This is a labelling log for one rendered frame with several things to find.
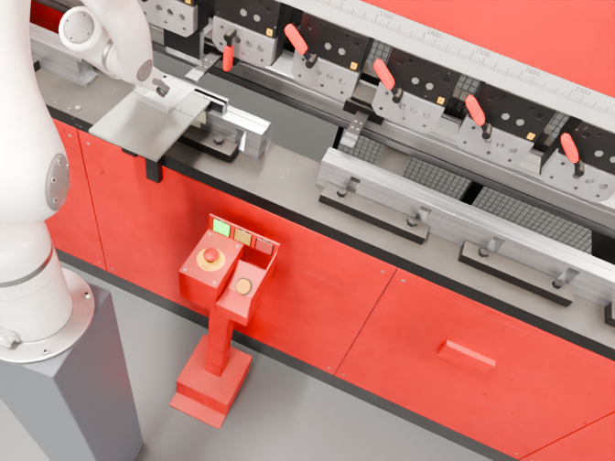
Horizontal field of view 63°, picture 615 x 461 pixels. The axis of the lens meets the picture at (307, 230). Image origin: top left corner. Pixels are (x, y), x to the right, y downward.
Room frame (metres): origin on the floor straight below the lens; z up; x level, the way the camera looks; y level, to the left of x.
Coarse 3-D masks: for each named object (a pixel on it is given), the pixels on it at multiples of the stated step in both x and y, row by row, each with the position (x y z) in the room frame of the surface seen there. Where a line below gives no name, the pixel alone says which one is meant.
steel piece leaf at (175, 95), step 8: (176, 88) 1.05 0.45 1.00; (144, 96) 0.96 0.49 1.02; (152, 96) 0.99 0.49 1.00; (160, 96) 1.00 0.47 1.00; (168, 96) 1.01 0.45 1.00; (176, 96) 1.02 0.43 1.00; (184, 96) 1.03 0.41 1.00; (152, 104) 0.95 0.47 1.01; (160, 104) 0.95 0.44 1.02; (168, 104) 0.98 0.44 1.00; (176, 104) 0.99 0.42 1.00; (168, 112) 0.95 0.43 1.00
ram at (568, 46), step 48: (288, 0) 1.00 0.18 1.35; (384, 0) 0.97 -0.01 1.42; (432, 0) 0.96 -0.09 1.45; (480, 0) 0.95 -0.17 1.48; (528, 0) 0.94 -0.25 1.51; (576, 0) 0.93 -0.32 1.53; (432, 48) 0.96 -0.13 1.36; (528, 48) 0.93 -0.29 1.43; (576, 48) 0.92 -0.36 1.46; (528, 96) 0.93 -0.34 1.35
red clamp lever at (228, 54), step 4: (228, 32) 0.98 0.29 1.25; (232, 32) 0.99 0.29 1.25; (236, 32) 1.01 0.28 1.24; (224, 36) 0.97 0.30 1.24; (228, 36) 0.97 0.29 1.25; (232, 36) 0.98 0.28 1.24; (228, 40) 0.97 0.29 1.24; (228, 44) 0.98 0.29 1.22; (224, 48) 0.98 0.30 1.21; (228, 48) 0.97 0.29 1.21; (232, 48) 0.99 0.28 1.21; (224, 52) 0.97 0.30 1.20; (228, 52) 0.97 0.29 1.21; (232, 52) 0.99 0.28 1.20; (224, 56) 0.97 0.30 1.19; (228, 56) 0.97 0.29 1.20; (232, 56) 0.99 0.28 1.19; (224, 60) 0.97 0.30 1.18; (228, 60) 0.97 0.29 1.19; (232, 60) 0.99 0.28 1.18; (224, 64) 0.97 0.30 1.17; (228, 64) 0.97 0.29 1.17; (224, 68) 0.97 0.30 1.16; (228, 68) 0.97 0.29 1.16
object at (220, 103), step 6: (162, 72) 1.10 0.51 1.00; (174, 78) 1.09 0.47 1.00; (198, 90) 1.07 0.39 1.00; (204, 90) 1.08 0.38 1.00; (204, 96) 1.05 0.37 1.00; (210, 96) 1.07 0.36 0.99; (216, 96) 1.07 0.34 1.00; (210, 102) 1.05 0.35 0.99; (216, 102) 1.04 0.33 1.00; (222, 102) 1.05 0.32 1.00; (210, 108) 1.05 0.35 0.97; (216, 108) 1.04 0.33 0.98; (222, 108) 1.04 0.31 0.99
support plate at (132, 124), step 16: (128, 96) 0.96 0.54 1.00; (192, 96) 1.04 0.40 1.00; (112, 112) 0.89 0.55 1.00; (128, 112) 0.91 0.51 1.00; (144, 112) 0.93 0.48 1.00; (160, 112) 0.94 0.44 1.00; (176, 112) 0.96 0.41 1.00; (192, 112) 0.98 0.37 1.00; (96, 128) 0.82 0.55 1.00; (112, 128) 0.84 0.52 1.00; (128, 128) 0.85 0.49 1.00; (144, 128) 0.87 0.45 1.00; (160, 128) 0.89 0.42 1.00; (176, 128) 0.90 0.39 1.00; (128, 144) 0.80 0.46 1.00; (144, 144) 0.82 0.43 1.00; (160, 144) 0.84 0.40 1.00
